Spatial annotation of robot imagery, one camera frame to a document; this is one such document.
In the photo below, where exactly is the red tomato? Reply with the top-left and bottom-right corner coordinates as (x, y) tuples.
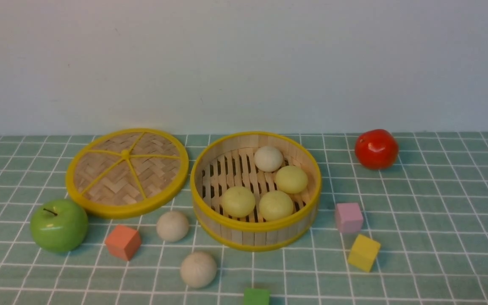
(354, 129), (399, 170)

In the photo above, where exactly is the pink cube block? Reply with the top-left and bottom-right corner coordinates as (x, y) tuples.
(335, 202), (364, 234)

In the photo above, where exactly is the yellow bun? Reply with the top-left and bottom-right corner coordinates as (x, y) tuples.
(221, 186), (256, 218)
(259, 190), (294, 222)
(274, 165), (308, 194)

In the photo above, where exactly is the yellow cube block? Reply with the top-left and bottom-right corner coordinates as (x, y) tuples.
(347, 234), (381, 272)

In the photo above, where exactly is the white bun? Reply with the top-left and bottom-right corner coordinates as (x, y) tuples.
(180, 251), (218, 289)
(155, 211), (190, 243)
(254, 146), (283, 172)

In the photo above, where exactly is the green apple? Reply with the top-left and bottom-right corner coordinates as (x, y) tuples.
(30, 199), (89, 253)

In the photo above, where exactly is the bamboo steamer tray yellow rim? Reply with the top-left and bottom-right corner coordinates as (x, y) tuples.
(190, 131), (323, 252)

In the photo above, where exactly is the orange cube block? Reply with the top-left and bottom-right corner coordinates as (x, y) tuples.
(104, 225), (142, 261)

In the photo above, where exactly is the green cube block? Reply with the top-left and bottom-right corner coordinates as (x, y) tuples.
(242, 288), (270, 305)

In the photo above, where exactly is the woven bamboo steamer lid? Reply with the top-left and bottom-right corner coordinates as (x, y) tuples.
(65, 128), (189, 219)

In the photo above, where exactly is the green checkered tablecloth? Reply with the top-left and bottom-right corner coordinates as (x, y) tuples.
(0, 133), (488, 305)

